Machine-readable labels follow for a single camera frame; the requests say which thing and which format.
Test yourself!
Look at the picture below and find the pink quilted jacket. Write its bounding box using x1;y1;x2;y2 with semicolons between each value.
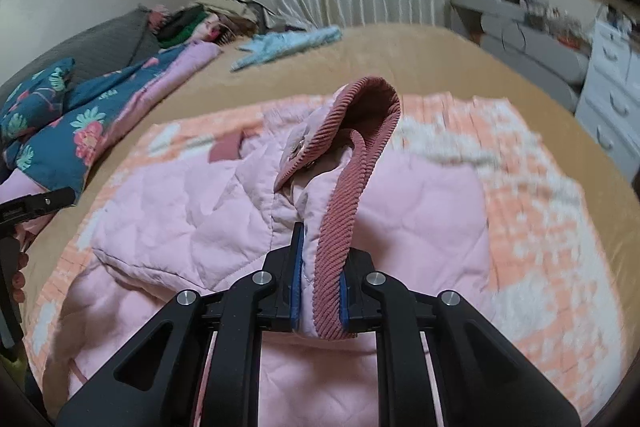
42;78;490;426

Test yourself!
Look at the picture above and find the pile of clothes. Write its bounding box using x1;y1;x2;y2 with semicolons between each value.
149;0;268;49

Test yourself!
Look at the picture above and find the person left hand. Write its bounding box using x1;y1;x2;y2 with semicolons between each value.
12;253;29;303

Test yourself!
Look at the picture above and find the blue floral pink quilt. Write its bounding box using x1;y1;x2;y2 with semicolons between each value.
0;41;222;238

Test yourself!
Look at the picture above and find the orange white plaid blanket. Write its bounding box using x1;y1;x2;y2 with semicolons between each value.
26;94;631;421

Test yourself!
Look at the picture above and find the blue floral pillow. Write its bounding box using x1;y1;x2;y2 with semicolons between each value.
1;57;75;145

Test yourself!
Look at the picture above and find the grey headboard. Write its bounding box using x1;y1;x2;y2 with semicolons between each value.
1;5;160;103

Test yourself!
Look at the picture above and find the light blue garment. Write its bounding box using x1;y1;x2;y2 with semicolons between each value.
231;25;343;72

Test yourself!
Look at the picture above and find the white drawer chest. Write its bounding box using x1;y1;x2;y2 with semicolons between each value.
575;20;640;181

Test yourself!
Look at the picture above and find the grey dressing table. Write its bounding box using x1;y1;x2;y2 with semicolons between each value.
450;0;589;113

